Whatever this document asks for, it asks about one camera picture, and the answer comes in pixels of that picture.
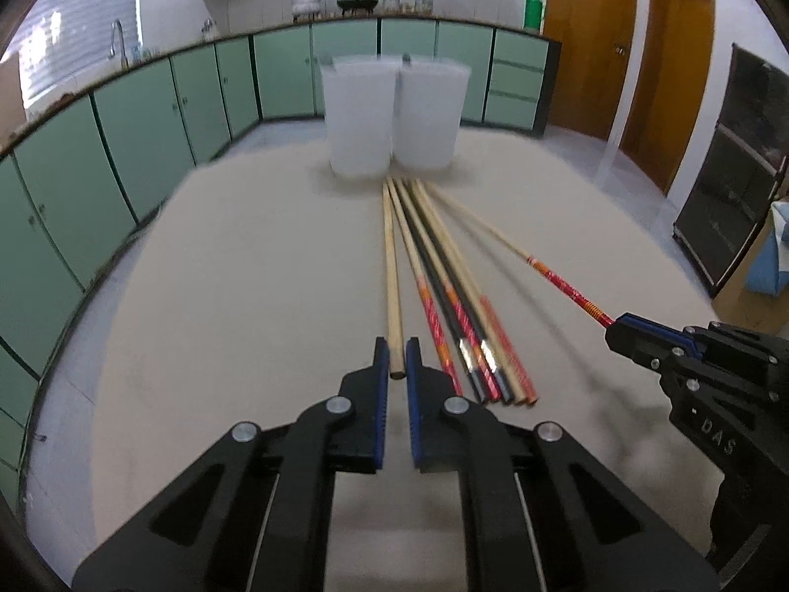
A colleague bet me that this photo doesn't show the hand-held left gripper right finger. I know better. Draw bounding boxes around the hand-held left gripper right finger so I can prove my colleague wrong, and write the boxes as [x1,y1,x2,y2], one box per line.
[405,336,721,592]

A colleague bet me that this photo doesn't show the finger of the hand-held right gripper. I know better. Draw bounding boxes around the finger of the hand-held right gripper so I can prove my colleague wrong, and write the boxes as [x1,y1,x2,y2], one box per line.
[604,321,679,374]
[616,313,716,352]

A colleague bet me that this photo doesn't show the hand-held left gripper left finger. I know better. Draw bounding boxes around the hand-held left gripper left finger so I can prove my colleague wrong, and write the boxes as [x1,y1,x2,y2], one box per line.
[72,336,391,592]

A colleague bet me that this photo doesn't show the black chopstick silver band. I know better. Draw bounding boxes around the black chopstick silver band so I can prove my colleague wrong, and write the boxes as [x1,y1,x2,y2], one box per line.
[403,180,512,405]
[397,180,489,405]

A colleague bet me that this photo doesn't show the orange red patterned chopstick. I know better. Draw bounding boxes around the orange red patterned chopstick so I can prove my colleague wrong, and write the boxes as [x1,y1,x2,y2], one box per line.
[428,185,615,329]
[388,180,463,396]

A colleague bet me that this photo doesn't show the white translucent plastic cup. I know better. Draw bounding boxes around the white translucent plastic cup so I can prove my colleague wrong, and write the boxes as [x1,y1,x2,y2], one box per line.
[322,57,398,177]
[391,55,470,171]

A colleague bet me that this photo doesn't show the blue cloth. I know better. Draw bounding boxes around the blue cloth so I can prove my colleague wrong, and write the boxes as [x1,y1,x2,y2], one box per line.
[743,200,789,295]

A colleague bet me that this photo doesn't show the black glass display cabinet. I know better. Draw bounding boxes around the black glass display cabinet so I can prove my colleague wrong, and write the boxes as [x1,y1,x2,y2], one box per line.
[672,43,789,298]

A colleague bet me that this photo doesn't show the brown wooden door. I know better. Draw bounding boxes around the brown wooden door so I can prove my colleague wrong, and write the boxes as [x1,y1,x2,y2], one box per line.
[542,0,640,140]
[619,0,716,196]

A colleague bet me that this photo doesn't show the green kitchen base cabinets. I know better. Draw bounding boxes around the green kitchen base cabinets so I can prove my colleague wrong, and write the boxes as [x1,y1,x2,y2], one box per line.
[0,15,563,482]

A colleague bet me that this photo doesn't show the chrome kitchen faucet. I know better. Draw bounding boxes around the chrome kitchen faucet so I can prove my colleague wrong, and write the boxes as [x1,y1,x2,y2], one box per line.
[108,18,128,70]

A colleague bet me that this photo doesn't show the window blinds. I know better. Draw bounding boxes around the window blinds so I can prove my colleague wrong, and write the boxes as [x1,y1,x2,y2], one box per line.
[15,0,140,123]

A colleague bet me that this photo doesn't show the brown board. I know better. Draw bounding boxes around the brown board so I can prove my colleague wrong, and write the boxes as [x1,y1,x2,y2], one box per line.
[0,55,29,137]

